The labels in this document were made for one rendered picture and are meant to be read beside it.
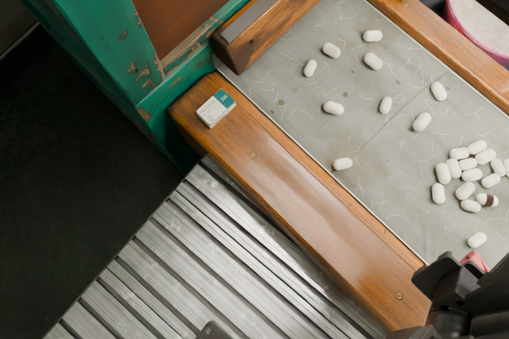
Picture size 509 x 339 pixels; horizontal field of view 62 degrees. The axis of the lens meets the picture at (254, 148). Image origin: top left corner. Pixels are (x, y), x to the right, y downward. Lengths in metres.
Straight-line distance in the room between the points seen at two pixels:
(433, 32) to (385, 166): 0.26
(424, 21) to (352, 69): 0.16
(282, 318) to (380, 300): 0.17
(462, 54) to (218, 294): 0.60
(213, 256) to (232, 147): 0.20
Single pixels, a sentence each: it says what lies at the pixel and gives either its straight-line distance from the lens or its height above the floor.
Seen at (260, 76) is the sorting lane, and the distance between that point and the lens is 0.77.
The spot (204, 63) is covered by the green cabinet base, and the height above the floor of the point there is 0.79.
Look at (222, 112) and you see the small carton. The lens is 0.70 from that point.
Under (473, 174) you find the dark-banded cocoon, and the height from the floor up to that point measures 0.76.
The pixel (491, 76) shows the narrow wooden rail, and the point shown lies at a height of 0.76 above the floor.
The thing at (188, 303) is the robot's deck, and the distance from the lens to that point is 0.78.
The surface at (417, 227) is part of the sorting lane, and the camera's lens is 0.75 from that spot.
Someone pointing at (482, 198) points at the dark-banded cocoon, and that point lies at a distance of 0.79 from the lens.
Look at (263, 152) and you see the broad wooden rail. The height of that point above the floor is 0.76.
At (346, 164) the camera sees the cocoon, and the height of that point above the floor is 0.76.
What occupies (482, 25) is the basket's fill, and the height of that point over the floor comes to 0.74.
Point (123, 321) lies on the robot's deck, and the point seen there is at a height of 0.67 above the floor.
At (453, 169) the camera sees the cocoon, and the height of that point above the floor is 0.76.
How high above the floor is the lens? 1.44
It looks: 75 degrees down
